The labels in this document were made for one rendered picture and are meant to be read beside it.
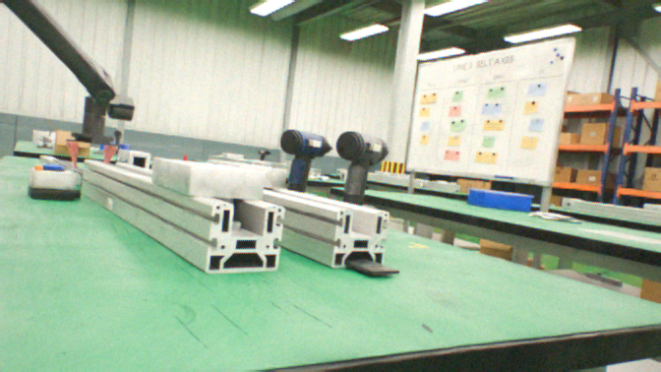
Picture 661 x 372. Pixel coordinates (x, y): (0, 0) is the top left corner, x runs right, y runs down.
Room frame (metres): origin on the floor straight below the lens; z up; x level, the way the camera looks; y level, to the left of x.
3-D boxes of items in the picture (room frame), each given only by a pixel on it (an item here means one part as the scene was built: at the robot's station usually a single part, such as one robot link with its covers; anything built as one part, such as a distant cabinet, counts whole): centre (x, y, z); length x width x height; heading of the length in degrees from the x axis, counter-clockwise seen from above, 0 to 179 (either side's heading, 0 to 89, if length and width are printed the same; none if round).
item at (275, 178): (1.04, 0.17, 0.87); 0.16 x 0.11 x 0.07; 36
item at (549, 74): (4.02, -1.20, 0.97); 1.50 x 0.50 x 1.95; 31
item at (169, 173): (0.73, 0.17, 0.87); 0.16 x 0.11 x 0.07; 36
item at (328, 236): (1.04, 0.17, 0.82); 0.80 x 0.10 x 0.09; 36
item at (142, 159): (2.24, 0.87, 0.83); 0.11 x 0.10 x 0.10; 128
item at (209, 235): (0.93, 0.32, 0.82); 0.80 x 0.10 x 0.09; 36
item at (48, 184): (1.09, 0.58, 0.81); 0.10 x 0.08 x 0.06; 126
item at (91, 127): (1.41, 0.67, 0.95); 0.10 x 0.07 x 0.07; 127
